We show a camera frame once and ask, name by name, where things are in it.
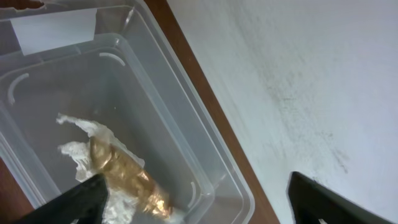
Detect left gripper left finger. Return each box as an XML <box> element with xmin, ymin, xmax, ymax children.
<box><xmin>14</xmin><ymin>174</ymin><xmax>108</xmax><ymax>224</ymax></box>

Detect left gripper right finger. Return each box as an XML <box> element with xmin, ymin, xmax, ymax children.
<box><xmin>287</xmin><ymin>171</ymin><xmax>391</xmax><ymax>224</ymax></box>

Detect white tissue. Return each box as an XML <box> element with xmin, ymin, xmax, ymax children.
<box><xmin>56</xmin><ymin>114</ymin><xmax>185</xmax><ymax>223</ymax></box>

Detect gold snack wrapper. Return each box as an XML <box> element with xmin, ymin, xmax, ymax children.
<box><xmin>90</xmin><ymin>137</ymin><xmax>173</xmax><ymax>220</ymax></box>

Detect clear plastic waste bin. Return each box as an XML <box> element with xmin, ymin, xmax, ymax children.
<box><xmin>1</xmin><ymin>1</ymin><xmax>255</xmax><ymax>223</ymax></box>

